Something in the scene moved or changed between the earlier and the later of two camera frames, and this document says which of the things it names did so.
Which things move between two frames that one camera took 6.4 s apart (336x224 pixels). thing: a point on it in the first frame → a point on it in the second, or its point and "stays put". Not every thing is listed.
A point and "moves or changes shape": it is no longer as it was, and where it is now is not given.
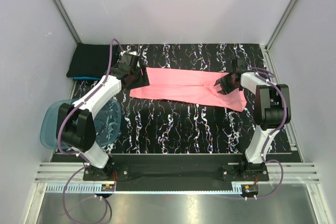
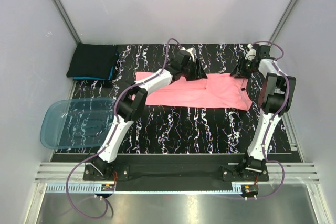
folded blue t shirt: x=86 y=77 stays put
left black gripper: x=143 y=80 → x=198 y=74
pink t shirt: x=189 y=86 moves or changes shape
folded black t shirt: x=90 y=60 stays put
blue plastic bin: x=107 y=123 stays put
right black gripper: x=225 y=90 → x=238 y=71
